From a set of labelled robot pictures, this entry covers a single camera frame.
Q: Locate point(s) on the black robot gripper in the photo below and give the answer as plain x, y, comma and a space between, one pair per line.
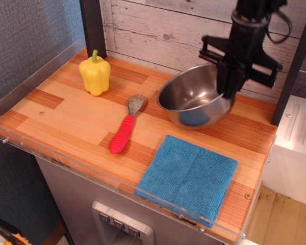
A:
241, 56

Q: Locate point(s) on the stainless steel bowl pan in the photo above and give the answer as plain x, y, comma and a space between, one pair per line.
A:
191, 101

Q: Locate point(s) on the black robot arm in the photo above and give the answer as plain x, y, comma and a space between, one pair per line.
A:
258, 10

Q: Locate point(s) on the blue folded cloth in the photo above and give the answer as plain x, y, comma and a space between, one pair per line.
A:
188, 179

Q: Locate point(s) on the white toy sink unit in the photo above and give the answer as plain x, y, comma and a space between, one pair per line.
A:
285, 171

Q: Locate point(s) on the yellow bell pepper toy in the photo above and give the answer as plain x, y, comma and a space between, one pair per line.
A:
95, 72

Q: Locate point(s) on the clear acrylic table guard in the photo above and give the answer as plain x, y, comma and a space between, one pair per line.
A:
56, 119

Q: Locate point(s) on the silver dispenser button panel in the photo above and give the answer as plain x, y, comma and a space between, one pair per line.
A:
113, 225

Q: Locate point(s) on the grey toy fridge cabinet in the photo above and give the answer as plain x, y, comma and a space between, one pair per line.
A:
74, 195

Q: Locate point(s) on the black orange object corner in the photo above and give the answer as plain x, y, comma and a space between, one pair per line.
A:
10, 234

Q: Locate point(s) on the dark right shelf post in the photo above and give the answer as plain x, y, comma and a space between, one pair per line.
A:
291, 78

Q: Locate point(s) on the dark shelf post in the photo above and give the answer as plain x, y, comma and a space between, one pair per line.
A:
291, 78
93, 27

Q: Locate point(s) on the red handled metal spork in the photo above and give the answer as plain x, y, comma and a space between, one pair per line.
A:
121, 138

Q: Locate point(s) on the dark left shelf post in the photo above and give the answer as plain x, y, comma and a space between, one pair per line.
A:
93, 27

